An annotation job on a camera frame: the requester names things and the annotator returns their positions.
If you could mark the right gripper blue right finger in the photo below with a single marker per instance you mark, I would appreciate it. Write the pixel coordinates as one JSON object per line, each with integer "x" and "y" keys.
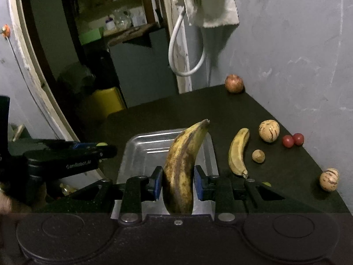
{"x": 217, "y": 197}

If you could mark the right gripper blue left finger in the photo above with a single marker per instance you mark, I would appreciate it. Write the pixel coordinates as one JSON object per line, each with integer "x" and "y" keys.
{"x": 139, "y": 189}

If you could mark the yellow banana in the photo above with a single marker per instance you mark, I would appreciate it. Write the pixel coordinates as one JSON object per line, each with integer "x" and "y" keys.
{"x": 236, "y": 153}

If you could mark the spotted brown ripe banana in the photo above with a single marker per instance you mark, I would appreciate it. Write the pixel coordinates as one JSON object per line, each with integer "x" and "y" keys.
{"x": 179, "y": 168}

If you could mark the small brown longan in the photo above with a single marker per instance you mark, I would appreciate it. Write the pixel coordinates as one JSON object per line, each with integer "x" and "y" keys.
{"x": 258, "y": 156}

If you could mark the striped pepino melon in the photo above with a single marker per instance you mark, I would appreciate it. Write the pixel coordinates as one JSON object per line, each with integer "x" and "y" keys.
{"x": 329, "y": 179}
{"x": 269, "y": 130}

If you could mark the red cherry tomato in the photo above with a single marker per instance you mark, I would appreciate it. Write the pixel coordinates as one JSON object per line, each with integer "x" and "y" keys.
{"x": 288, "y": 141}
{"x": 298, "y": 139}

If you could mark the person left hand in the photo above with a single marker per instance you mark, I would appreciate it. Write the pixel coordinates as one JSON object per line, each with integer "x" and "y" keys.
{"x": 6, "y": 204}

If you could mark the metal tray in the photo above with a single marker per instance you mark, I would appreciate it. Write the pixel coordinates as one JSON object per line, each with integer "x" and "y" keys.
{"x": 146, "y": 151}

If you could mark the black table mat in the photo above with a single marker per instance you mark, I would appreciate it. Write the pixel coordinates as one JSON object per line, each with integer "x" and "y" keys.
{"x": 292, "y": 171}

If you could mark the yellow jerrycan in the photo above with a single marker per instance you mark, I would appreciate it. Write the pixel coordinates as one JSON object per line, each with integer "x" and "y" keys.
{"x": 104, "y": 102}

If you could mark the red apple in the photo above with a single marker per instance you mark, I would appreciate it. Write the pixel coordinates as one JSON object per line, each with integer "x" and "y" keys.
{"x": 234, "y": 84}

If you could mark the grey cabinet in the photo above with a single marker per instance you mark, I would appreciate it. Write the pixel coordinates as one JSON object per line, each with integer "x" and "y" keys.
{"x": 143, "y": 69}

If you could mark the green box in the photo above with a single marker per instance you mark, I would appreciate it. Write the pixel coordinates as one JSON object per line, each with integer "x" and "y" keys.
{"x": 91, "y": 35}

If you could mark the grey hanging cloth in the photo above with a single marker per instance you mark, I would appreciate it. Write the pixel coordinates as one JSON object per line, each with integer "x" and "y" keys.
{"x": 211, "y": 13}

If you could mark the orange wall plug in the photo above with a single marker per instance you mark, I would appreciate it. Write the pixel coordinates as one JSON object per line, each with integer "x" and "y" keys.
{"x": 6, "y": 31}

